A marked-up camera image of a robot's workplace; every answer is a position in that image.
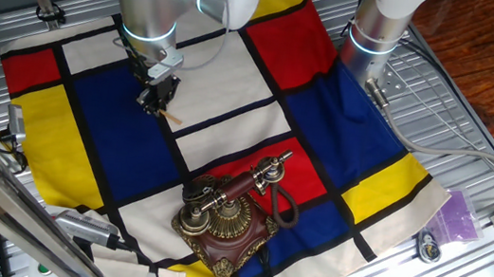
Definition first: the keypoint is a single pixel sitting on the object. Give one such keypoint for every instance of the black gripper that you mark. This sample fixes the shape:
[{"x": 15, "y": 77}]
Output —
[{"x": 164, "y": 91}]

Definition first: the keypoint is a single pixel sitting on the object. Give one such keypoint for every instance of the short wooden stick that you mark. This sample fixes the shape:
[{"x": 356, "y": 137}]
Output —
[{"x": 172, "y": 117}]

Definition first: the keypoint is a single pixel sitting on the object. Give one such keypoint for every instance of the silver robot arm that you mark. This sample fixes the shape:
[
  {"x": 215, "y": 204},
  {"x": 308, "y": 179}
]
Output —
[{"x": 149, "y": 6}]

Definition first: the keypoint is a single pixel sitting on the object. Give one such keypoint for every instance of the brass brown phone handset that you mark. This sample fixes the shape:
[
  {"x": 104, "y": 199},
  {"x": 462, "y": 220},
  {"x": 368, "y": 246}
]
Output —
[{"x": 238, "y": 187}]

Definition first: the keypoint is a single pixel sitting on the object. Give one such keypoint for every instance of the antique brass rotary telephone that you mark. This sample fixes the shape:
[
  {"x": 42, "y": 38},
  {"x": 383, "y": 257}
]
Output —
[{"x": 233, "y": 246}]

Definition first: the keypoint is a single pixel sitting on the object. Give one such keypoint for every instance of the red blue yellow grid cloth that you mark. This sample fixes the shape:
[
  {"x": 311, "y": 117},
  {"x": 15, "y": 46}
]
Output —
[{"x": 120, "y": 155}]

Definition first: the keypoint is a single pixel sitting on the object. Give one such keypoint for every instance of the black pole clamp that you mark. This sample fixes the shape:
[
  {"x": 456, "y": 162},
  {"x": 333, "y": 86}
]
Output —
[{"x": 50, "y": 13}]

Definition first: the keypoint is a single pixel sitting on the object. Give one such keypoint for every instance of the gray box green button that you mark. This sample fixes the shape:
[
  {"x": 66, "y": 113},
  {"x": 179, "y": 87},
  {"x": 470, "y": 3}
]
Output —
[{"x": 43, "y": 272}]

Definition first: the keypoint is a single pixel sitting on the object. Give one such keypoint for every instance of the small round metal disc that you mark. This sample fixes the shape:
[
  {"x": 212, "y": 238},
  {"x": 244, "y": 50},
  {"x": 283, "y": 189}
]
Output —
[{"x": 428, "y": 248}]

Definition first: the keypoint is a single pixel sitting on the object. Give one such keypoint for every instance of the purple plastic bag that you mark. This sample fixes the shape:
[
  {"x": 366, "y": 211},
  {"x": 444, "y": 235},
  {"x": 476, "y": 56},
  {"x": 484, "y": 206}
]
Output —
[{"x": 456, "y": 216}]

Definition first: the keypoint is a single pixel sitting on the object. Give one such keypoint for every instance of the brown wooden tabletop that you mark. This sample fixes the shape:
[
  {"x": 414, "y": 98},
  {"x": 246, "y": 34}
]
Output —
[{"x": 492, "y": 56}]

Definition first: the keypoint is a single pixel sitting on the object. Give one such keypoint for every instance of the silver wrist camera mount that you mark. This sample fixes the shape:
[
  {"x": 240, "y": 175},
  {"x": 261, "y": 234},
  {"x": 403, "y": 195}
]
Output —
[{"x": 166, "y": 63}]

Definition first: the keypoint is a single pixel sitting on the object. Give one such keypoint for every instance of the small gray camera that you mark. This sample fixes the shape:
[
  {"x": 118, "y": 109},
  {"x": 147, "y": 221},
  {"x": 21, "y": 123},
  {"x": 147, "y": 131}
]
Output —
[{"x": 16, "y": 122}]

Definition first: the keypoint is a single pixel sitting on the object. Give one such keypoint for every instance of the silver camera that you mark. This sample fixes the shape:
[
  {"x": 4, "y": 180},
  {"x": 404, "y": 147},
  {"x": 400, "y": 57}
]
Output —
[{"x": 82, "y": 228}]

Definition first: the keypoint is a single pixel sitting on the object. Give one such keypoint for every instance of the aluminium frame bar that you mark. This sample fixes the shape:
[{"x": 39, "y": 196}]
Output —
[{"x": 5, "y": 193}]

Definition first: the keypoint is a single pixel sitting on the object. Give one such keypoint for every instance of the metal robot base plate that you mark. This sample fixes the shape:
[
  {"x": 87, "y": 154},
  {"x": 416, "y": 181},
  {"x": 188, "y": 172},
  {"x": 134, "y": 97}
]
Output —
[{"x": 391, "y": 81}]

